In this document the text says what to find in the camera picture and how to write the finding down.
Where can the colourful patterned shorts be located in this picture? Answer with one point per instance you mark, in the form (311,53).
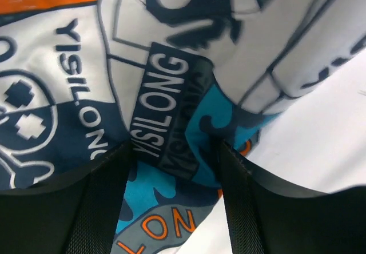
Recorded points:
(175,78)

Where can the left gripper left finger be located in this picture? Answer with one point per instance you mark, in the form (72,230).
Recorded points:
(75,212)

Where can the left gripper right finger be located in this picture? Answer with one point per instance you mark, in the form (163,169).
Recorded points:
(267,214)

